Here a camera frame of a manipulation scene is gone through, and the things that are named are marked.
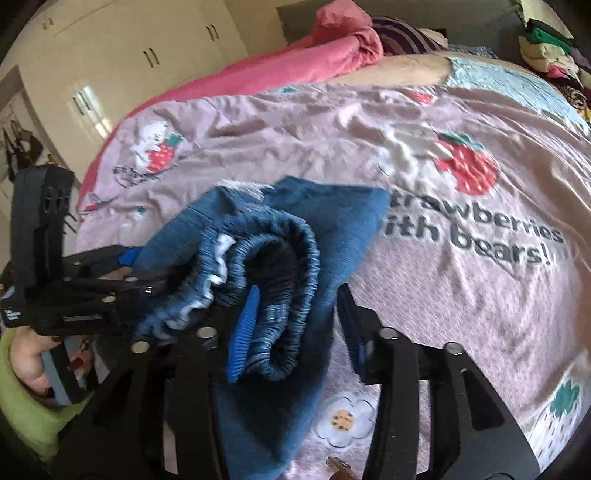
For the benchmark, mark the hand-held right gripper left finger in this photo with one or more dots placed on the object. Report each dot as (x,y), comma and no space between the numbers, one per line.
(242,341)

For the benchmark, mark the blue denim pants lace trim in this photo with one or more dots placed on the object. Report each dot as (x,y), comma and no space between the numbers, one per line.
(323,221)

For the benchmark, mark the hanging bags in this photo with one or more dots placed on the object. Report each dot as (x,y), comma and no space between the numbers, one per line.
(23,147)

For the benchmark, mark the person's left hand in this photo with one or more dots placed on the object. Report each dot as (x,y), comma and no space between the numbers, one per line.
(27,362)

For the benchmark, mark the beige bed sheet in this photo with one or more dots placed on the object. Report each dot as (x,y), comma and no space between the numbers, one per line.
(392,69)

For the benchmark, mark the pile of folded clothes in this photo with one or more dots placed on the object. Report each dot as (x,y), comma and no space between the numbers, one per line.
(545,50)

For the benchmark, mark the cream wardrobe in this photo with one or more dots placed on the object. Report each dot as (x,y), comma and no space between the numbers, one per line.
(115,46)

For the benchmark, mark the purple striped cloth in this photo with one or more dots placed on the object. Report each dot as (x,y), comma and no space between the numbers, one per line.
(406,39)

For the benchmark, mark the pink bed sheet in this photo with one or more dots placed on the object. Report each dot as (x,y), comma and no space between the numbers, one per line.
(277,69)

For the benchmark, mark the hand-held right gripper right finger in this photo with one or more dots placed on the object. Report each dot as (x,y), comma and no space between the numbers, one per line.
(364,353)

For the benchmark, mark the pink strawberry print quilt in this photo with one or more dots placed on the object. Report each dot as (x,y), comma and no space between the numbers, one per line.
(461,300)

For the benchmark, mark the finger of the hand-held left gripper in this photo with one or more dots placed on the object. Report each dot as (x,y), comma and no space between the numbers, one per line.
(106,258)
(115,290)

